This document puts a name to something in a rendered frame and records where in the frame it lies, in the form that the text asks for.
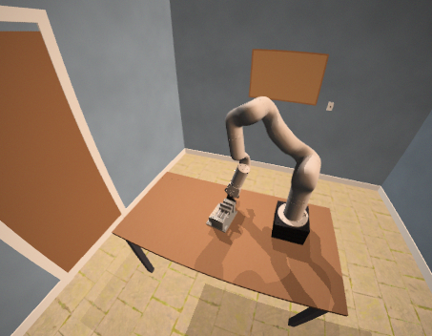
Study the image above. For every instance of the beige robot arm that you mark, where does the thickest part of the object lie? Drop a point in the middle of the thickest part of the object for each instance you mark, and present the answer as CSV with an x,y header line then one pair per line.
x,y
306,174

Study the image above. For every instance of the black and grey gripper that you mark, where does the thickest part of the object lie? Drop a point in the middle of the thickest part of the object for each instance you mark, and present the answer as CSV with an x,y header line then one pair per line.
x,y
231,191

